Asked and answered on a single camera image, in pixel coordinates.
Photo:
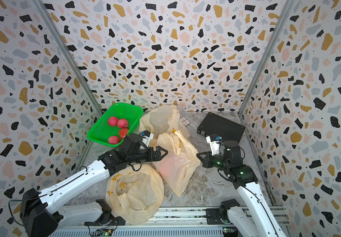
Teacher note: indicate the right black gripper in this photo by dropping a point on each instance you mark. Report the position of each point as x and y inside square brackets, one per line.
[207, 162]

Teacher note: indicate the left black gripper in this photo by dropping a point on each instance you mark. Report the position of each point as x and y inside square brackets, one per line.
[158, 156]

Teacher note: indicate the red apple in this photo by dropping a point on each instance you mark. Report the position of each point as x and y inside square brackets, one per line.
[123, 132]
[122, 123]
[112, 121]
[114, 140]

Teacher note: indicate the beige plastic bag with apples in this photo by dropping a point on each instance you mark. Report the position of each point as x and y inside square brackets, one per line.
[135, 193]

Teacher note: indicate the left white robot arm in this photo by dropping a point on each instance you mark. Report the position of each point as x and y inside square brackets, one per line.
[43, 212]

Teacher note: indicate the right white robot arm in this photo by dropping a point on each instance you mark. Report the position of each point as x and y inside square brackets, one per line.
[263, 223]

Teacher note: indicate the black flat box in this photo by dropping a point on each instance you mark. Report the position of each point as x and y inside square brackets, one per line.
[225, 128]

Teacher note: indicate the small card box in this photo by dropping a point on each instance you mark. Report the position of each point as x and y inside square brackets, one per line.
[184, 121]

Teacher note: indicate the green plastic mesh basket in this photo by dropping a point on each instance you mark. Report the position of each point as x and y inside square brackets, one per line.
[101, 131]

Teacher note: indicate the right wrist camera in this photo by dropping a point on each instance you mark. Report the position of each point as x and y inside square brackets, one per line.
[215, 143]

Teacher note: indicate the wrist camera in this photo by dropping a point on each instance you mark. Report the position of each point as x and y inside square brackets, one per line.
[147, 136]
[215, 143]

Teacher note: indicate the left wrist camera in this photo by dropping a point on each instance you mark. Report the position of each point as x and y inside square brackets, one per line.
[147, 136]

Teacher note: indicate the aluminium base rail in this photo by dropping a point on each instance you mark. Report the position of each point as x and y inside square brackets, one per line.
[167, 222]

